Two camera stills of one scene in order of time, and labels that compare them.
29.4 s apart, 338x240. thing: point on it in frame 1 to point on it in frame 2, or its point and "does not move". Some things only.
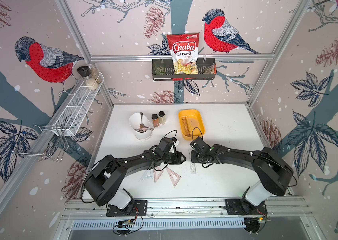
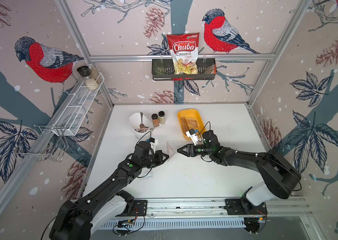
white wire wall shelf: (69, 120) does not move
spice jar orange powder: (156, 121) does not move
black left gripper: (179, 156) to (159, 153)
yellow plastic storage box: (192, 124) does not move
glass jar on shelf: (95, 73) does not move
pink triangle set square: (178, 177) to (193, 122)
